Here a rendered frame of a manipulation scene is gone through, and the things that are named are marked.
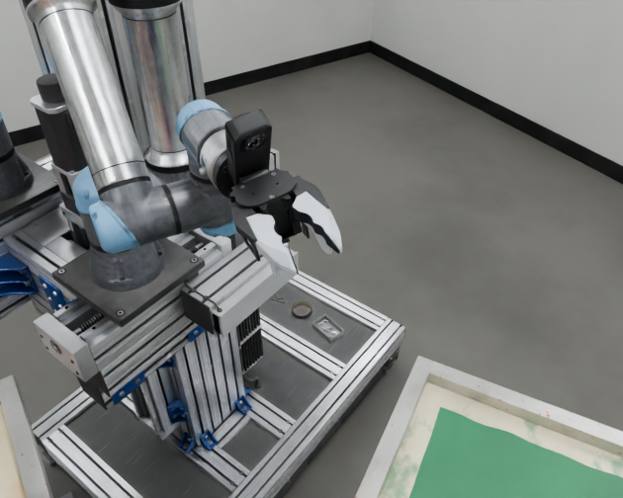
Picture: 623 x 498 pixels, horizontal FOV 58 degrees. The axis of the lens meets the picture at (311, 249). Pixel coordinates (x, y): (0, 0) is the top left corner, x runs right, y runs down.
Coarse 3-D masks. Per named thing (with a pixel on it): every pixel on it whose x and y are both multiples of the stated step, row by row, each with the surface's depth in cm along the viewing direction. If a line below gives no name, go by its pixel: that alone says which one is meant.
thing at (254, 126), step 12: (240, 120) 58; (252, 120) 58; (264, 120) 58; (228, 132) 58; (240, 132) 58; (252, 132) 58; (264, 132) 59; (228, 144) 61; (240, 144) 59; (252, 144) 59; (264, 144) 62; (228, 156) 63; (240, 156) 61; (252, 156) 63; (264, 156) 64; (228, 168) 67; (240, 168) 64; (252, 168) 66
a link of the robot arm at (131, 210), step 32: (32, 0) 74; (64, 0) 75; (96, 0) 79; (64, 32) 75; (96, 32) 78; (64, 64) 75; (96, 64) 76; (64, 96) 77; (96, 96) 76; (96, 128) 75; (128, 128) 78; (96, 160) 76; (128, 160) 76; (128, 192) 76; (160, 192) 78; (96, 224) 75; (128, 224) 76; (160, 224) 78
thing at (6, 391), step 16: (0, 384) 126; (16, 384) 126; (0, 400) 123; (16, 400) 123; (16, 416) 120; (16, 432) 117; (32, 432) 119; (16, 448) 114; (32, 448) 114; (32, 464) 111; (32, 480) 109; (32, 496) 107; (48, 496) 107
